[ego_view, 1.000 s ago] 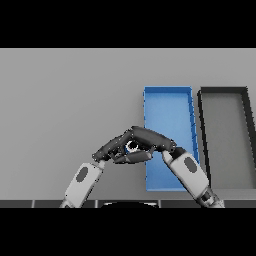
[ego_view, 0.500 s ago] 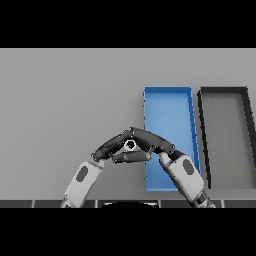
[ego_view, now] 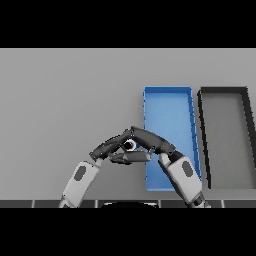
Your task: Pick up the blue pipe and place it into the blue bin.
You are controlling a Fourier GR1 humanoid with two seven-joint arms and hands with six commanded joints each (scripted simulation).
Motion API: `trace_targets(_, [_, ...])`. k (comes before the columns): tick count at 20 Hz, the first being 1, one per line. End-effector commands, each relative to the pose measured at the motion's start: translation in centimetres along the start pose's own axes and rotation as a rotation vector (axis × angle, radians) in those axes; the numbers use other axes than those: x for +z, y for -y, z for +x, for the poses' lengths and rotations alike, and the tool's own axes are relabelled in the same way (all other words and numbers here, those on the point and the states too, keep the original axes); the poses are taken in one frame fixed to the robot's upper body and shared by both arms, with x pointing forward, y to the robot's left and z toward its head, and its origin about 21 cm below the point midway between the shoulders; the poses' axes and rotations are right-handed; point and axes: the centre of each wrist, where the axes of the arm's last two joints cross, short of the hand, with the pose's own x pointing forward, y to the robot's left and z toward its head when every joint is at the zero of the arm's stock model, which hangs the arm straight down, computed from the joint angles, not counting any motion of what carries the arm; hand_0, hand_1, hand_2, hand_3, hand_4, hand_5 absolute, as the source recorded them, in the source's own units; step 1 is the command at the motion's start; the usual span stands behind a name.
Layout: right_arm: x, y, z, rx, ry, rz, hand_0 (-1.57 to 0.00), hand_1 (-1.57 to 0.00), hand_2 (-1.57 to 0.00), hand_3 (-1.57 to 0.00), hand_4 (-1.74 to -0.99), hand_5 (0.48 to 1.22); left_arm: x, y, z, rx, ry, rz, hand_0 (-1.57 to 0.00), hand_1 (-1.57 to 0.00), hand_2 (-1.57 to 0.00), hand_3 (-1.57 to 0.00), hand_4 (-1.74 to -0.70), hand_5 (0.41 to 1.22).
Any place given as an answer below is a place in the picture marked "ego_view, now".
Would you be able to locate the dark grey bin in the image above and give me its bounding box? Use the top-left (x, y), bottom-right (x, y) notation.
top-left (196, 86), bottom-right (256, 191)

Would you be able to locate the blue bin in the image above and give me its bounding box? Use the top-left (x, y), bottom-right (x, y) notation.
top-left (142, 85), bottom-right (203, 193)

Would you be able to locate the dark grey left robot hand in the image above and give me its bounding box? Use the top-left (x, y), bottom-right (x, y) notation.
top-left (88, 130), bottom-right (134, 161)

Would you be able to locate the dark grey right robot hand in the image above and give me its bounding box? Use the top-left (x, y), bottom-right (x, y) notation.
top-left (108, 125), bottom-right (178, 165)

